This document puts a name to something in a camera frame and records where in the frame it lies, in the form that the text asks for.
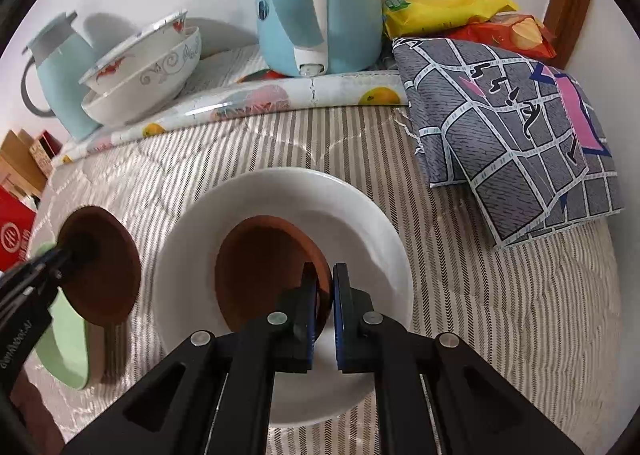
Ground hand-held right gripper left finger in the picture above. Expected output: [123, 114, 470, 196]
[62, 261, 321, 455]

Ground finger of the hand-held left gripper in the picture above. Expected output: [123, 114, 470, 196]
[20, 232, 98, 281]
[0, 262, 67, 317]

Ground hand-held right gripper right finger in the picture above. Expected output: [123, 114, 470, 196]
[332, 262, 583, 455]

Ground small brown bowl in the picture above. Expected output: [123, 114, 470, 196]
[214, 216, 333, 336]
[57, 206, 142, 326]

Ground green plate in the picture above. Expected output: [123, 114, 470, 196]
[25, 242, 93, 391]

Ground large white bowl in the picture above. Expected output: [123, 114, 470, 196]
[152, 168, 415, 427]

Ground red paper bag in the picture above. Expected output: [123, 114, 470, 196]
[0, 185, 38, 273]

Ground patterned gift box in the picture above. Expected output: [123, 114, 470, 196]
[28, 132, 63, 178]

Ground brown paper bag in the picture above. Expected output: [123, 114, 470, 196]
[0, 129, 48, 198]

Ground light blue thermos jug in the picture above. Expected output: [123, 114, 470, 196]
[21, 11, 101, 141]

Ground white floral bowl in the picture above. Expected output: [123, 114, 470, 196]
[81, 26, 202, 127]

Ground fish pattern bowl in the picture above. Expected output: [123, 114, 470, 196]
[79, 10, 188, 96]

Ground rolled fruit print tablecloth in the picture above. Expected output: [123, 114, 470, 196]
[50, 70, 408, 167]

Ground folded grey checked cloth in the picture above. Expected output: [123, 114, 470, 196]
[391, 36, 627, 250]

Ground light blue electric kettle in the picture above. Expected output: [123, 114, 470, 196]
[252, 0, 385, 79]

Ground yellow chip bag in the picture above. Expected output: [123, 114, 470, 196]
[382, 0, 521, 40]

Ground red chip bag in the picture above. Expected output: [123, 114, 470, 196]
[447, 11, 557, 61]

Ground wooden door frame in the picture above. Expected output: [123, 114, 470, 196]
[542, 0, 596, 71]

